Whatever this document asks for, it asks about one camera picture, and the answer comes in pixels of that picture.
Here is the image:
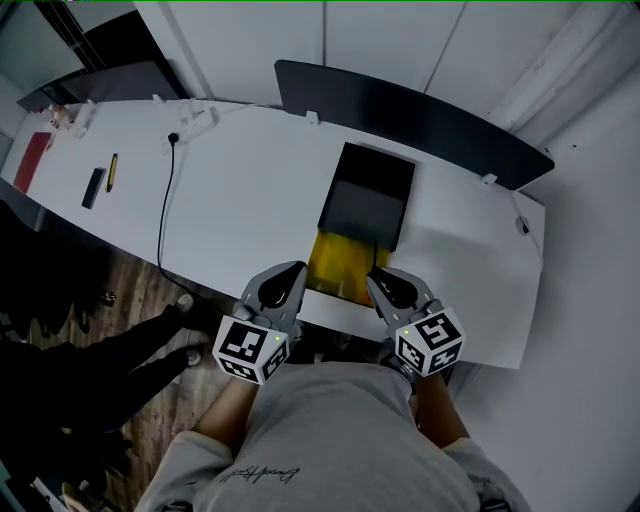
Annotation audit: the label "black power cable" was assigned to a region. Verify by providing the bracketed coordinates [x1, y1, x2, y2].
[156, 131, 224, 312]

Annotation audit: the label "person's right forearm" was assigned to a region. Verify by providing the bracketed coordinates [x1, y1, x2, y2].
[413, 368, 472, 450]

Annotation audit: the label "person's gray shirt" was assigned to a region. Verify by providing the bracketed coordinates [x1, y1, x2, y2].
[133, 360, 532, 512]

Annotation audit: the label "white wall pipes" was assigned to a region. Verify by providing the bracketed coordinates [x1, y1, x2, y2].
[488, 0, 640, 132]

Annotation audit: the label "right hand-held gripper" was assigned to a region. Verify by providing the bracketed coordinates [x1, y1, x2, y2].
[366, 266, 467, 385]

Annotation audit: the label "person's left forearm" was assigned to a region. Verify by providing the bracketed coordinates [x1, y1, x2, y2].
[196, 372, 262, 452]

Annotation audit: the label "white power strip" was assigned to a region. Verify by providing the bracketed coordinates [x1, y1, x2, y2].
[159, 106, 222, 152]

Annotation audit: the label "black office chair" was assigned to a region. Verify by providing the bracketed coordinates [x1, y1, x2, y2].
[0, 197, 119, 344]

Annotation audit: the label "black phone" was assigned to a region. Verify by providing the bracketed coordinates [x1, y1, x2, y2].
[80, 167, 108, 211]

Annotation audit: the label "yellow black pen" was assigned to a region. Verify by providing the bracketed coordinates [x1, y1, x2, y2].
[104, 152, 120, 194]

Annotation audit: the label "small bottle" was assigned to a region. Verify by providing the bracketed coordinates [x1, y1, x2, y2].
[47, 104, 72, 132]

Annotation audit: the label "dark gray desk divider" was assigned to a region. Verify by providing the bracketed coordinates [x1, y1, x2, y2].
[273, 59, 556, 193]
[16, 60, 182, 114]

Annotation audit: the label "black box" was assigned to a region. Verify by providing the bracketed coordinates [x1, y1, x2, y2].
[317, 141, 417, 252]

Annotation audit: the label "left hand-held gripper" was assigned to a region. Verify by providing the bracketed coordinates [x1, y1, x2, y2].
[212, 260, 309, 386]

